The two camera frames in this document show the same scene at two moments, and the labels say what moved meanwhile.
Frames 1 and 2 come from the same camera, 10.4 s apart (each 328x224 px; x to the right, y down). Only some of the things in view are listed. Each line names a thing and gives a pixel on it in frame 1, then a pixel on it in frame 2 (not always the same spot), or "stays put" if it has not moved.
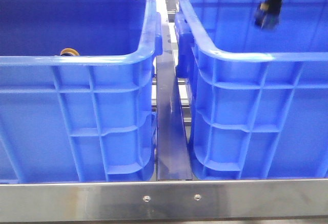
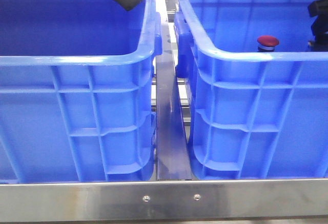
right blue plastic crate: x=258 y=98 stays put
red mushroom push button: x=260 y=17 to x=267 y=43
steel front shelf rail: x=163 y=200 stays put
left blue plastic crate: x=77 y=81 stays put
